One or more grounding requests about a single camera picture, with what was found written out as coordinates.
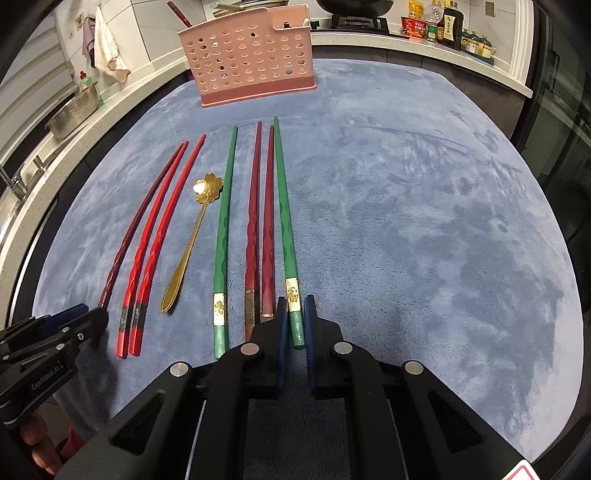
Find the blue plush mat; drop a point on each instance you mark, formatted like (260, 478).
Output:
(392, 207)

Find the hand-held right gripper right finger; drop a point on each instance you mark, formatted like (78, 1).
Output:
(311, 360)

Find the dark kitchen base cabinet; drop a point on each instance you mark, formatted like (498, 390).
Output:
(489, 106)

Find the clear plastic bottle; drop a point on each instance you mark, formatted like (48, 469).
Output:
(435, 11)

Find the green dish soap bottle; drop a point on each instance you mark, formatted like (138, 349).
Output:
(85, 83)

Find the small green-capped jar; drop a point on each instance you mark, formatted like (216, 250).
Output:
(431, 33)

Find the seasoning jar set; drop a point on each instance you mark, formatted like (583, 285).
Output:
(478, 45)

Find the person's left hand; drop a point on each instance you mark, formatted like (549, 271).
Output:
(39, 445)

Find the white hanging towel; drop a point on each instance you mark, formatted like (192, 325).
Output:
(108, 50)

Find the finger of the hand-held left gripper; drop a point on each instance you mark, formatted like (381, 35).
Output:
(85, 327)
(64, 318)

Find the black gas stove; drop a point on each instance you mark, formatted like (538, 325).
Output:
(355, 24)

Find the chrome faucet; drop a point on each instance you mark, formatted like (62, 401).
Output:
(18, 180)

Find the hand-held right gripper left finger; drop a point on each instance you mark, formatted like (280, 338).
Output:
(280, 360)

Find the gold flower spoon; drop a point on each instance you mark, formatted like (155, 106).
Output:
(210, 191)

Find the black wok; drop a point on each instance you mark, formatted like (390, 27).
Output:
(355, 5)

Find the yellow packet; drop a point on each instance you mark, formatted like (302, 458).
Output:
(415, 8)

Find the purple hanging cloth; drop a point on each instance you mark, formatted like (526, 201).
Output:
(88, 41)

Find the window blinds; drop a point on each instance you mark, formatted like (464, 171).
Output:
(27, 83)

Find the green chopstick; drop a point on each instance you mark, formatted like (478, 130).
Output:
(221, 258)
(288, 249)

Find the steel colander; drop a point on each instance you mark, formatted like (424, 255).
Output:
(74, 113)

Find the gold wall socket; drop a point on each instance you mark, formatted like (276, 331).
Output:
(491, 7)

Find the dark maroon chopstick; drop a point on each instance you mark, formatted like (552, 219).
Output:
(112, 274)

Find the pink perforated utensil holder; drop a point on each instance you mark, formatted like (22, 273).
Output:
(249, 60)

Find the red instant noodle cup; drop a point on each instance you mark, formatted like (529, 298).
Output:
(414, 27)

